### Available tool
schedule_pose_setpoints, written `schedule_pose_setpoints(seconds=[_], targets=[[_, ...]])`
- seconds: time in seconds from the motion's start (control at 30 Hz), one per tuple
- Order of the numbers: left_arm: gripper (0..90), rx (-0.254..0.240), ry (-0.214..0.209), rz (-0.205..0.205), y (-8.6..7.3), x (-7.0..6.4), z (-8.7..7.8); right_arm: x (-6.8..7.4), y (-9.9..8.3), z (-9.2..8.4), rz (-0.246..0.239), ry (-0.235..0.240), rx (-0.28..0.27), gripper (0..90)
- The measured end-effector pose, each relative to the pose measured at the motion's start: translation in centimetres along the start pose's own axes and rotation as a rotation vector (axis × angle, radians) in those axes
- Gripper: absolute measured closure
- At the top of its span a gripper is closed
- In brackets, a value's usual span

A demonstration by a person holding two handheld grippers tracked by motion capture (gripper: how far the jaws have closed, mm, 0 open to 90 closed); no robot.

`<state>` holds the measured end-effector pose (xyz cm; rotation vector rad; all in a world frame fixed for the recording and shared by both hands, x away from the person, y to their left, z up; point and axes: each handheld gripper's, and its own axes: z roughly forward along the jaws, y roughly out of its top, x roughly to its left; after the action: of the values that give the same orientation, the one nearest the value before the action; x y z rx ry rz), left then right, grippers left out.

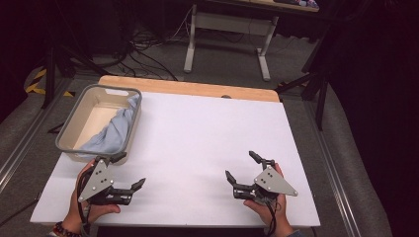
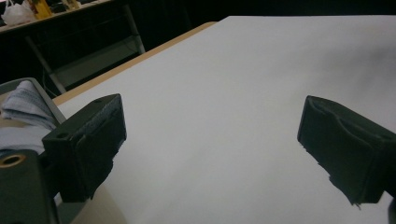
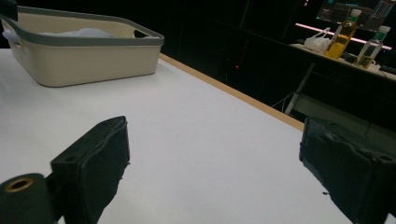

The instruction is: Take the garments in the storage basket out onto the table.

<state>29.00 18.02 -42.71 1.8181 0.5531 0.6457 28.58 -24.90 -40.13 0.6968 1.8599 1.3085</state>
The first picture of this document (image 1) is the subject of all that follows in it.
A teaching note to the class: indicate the yellow and black hazard tape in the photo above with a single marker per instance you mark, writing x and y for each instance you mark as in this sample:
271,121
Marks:
36,86

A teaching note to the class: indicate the colourful item on desk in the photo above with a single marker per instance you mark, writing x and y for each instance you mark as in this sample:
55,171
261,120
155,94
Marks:
304,3

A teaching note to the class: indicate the black tripod stand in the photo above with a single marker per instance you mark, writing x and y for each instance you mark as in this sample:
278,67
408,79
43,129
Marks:
318,82
50,72

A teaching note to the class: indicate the person's left hand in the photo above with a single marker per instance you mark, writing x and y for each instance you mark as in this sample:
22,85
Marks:
74,214

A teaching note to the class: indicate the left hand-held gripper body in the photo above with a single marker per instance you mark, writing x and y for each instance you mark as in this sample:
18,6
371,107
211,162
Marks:
97,184

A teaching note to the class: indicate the wooden table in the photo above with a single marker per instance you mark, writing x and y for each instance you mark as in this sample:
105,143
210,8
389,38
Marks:
184,86

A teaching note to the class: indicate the person's right hand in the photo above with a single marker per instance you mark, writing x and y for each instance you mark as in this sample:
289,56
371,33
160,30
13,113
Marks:
280,214

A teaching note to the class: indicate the beige basket with grey rim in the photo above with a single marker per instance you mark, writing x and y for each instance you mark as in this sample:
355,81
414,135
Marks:
95,115

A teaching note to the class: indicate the white metal table frame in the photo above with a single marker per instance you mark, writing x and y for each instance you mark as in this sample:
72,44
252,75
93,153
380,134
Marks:
230,23

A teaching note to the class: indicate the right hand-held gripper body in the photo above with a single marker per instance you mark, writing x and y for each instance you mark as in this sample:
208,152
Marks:
273,184

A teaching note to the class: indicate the aluminium floor rail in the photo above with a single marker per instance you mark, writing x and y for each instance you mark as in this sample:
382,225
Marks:
332,171
26,141

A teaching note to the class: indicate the light blue tank top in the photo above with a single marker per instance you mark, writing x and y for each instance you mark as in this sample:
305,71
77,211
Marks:
110,135

